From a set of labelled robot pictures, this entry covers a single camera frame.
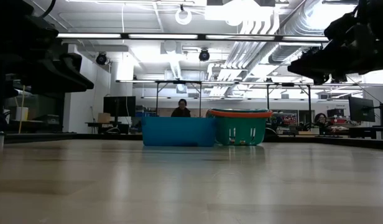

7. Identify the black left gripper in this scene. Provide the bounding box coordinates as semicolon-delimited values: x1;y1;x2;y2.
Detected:
10;29;95;95

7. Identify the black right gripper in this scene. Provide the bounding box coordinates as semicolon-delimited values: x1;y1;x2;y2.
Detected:
287;11;383;86

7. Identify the person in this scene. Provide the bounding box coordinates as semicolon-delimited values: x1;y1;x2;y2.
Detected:
170;98;192;118
313;112;335;135

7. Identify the cardboard box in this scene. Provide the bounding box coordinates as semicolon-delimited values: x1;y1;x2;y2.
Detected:
97;112;112;124

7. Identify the white bucket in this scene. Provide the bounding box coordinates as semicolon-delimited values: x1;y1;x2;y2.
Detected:
16;106;29;121

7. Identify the black computer monitor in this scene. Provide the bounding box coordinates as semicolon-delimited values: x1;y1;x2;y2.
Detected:
103;95;137;126
348;96;376;123

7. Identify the overhead light bar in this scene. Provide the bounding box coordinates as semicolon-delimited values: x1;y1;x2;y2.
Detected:
56;32;331;43

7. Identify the green basket with orange rim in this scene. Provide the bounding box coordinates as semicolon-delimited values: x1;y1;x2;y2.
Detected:
209;108;274;146

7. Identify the blue plastic bin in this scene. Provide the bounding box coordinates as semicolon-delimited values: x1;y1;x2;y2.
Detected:
141;116;217;147

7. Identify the tall black table frame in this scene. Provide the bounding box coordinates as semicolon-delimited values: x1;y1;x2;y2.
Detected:
154;80;242;118
265;82;313;125

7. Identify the yellow cable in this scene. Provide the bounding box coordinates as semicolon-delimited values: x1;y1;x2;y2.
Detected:
14;85;27;134

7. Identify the black aluminium table frame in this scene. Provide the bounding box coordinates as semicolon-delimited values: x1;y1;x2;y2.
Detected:
0;132;383;151

